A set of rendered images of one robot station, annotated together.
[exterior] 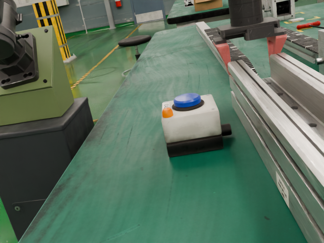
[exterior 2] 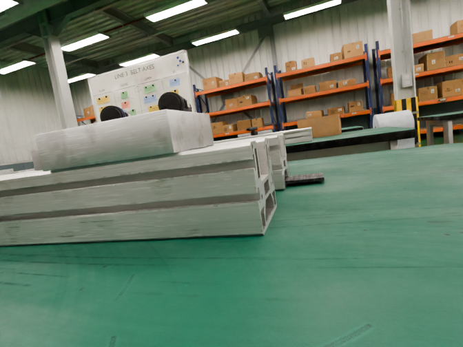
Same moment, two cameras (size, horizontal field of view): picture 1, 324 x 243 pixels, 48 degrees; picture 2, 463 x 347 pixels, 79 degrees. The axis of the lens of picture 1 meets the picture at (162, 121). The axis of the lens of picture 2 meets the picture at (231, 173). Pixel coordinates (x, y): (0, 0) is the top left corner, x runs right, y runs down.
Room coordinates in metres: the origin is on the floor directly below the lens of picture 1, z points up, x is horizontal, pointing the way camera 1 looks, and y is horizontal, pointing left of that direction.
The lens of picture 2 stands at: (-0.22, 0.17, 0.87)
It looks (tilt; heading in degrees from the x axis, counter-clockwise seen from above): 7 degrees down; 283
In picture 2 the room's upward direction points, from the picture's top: 9 degrees counter-clockwise
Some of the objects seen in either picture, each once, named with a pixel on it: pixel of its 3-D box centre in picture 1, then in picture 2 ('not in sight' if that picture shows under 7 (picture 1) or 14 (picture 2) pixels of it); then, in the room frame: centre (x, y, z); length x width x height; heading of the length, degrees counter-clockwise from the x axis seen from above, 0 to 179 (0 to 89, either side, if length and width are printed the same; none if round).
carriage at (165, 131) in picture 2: not in sight; (134, 151); (-0.04, -0.13, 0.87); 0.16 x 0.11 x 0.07; 176
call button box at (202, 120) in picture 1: (196, 122); not in sight; (0.50, -0.05, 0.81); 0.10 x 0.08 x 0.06; 86
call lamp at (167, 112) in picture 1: (167, 111); not in sight; (0.47, -0.01, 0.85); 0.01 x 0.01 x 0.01
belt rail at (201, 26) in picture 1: (212, 39); not in sight; (1.29, -0.23, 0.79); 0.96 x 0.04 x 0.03; 176
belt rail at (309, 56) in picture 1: (265, 30); not in sight; (1.27, -0.42, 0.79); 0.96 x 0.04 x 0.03; 176
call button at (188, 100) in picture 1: (187, 102); not in sight; (0.50, -0.04, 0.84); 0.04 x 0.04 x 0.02
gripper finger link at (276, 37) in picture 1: (263, 49); not in sight; (0.66, -0.21, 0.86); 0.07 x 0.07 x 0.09; 85
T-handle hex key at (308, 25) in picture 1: (318, 27); not in sight; (1.17, -0.56, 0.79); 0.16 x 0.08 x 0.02; 2
